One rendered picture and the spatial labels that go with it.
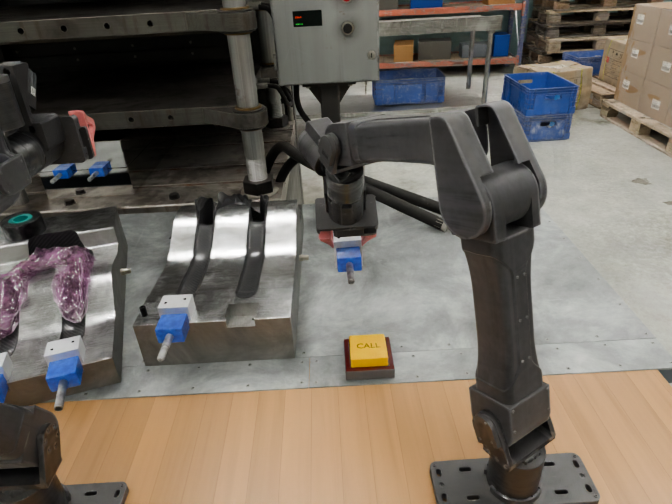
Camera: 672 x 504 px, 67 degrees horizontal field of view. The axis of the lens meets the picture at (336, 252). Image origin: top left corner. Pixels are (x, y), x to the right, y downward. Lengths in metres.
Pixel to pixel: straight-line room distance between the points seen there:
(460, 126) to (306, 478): 0.49
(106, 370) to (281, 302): 0.30
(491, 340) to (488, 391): 0.06
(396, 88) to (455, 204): 4.03
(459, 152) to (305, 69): 1.09
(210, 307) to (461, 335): 0.44
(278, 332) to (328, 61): 0.92
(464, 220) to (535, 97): 3.89
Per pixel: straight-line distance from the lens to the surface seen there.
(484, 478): 0.73
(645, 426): 0.88
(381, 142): 0.63
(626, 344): 1.00
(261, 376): 0.87
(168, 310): 0.87
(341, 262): 0.87
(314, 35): 1.54
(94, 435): 0.88
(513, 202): 0.52
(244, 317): 0.89
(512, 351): 0.59
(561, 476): 0.76
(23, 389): 0.95
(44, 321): 1.04
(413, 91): 4.56
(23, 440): 0.69
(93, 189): 1.74
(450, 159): 0.51
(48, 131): 0.77
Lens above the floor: 1.40
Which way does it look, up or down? 30 degrees down
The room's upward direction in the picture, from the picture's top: 3 degrees counter-clockwise
